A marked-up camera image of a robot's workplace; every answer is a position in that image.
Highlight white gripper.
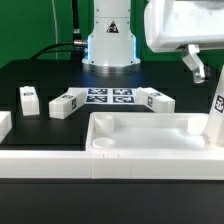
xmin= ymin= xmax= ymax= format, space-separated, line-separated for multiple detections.
xmin=144 ymin=0 xmax=224 ymax=84

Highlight white desk tabletop tray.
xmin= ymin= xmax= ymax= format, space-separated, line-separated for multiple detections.
xmin=85 ymin=112 xmax=224 ymax=152

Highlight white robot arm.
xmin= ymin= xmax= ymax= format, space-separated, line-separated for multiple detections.
xmin=82 ymin=0 xmax=224 ymax=83

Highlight fiducial marker sheet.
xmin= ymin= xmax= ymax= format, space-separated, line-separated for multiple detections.
xmin=68 ymin=87 xmax=139 ymax=105

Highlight white front fence bar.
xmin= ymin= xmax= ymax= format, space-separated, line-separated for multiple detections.
xmin=0 ymin=150 xmax=224 ymax=180

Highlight white left fence block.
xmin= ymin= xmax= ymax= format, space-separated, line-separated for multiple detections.
xmin=0 ymin=111 xmax=12 ymax=143

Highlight black cable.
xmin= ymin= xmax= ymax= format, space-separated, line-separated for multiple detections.
xmin=30 ymin=0 xmax=89 ymax=61

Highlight white thin cable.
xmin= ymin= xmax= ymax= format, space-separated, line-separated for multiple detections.
xmin=51 ymin=0 xmax=59 ymax=61

